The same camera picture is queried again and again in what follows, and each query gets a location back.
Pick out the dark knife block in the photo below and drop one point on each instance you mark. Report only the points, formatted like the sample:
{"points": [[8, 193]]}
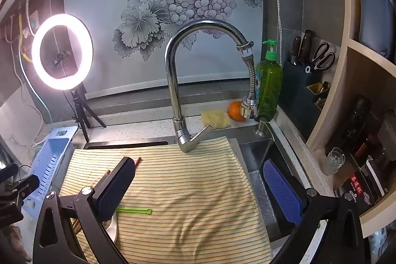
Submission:
{"points": [[297, 90]]}

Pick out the flexible faucet sprayer attachment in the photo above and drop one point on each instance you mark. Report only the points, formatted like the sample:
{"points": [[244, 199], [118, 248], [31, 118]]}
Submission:
{"points": [[251, 84]]}

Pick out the chrome faucet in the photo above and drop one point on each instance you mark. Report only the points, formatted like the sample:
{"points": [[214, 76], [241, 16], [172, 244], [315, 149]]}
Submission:
{"points": [[173, 81]]}

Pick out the white spoon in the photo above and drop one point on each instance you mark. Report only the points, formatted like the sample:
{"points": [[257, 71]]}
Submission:
{"points": [[112, 230]]}

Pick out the stainless steel sink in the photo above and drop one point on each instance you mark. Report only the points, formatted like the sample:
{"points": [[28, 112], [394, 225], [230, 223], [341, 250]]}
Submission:
{"points": [[258, 158]]}

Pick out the blue plastic drain basket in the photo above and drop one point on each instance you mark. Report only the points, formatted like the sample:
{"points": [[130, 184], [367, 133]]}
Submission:
{"points": [[49, 158]]}

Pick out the green plastic spoon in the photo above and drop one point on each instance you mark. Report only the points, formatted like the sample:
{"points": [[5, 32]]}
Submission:
{"points": [[133, 211]]}

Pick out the clear glass cup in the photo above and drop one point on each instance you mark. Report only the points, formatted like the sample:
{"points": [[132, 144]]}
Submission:
{"points": [[334, 160]]}

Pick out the blue-grey plastic container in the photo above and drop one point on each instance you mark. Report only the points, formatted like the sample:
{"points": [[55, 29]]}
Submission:
{"points": [[376, 13]]}

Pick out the yellow sponge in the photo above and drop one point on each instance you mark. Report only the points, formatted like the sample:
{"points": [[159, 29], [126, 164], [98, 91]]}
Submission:
{"points": [[216, 119]]}

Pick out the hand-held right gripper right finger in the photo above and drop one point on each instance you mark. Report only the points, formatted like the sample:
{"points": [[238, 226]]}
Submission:
{"points": [[283, 193]]}

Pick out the wooden shelf unit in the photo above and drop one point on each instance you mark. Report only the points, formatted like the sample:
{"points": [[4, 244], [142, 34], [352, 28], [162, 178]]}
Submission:
{"points": [[349, 72]]}

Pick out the dark bottle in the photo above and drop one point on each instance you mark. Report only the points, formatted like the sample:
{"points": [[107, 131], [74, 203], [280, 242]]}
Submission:
{"points": [[355, 121]]}

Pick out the yellow striped cloth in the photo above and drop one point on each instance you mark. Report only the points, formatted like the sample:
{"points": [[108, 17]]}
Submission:
{"points": [[185, 189]]}

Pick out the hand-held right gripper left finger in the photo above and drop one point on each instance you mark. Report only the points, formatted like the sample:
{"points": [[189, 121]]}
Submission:
{"points": [[113, 189]]}

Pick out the red-tipped wooden chopstick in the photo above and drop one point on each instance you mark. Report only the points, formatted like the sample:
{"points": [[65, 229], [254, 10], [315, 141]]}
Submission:
{"points": [[138, 161], [107, 172]]}

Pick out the green dish soap bottle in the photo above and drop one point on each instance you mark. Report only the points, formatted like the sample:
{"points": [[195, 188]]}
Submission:
{"points": [[269, 87]]}

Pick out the orange fruit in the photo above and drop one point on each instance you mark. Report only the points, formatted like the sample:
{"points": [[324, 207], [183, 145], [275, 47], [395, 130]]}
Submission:
{"points": [[236, 111]]}

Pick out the red labelled dark box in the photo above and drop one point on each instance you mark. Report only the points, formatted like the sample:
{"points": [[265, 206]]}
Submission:
{"points": [[362, 186]]}

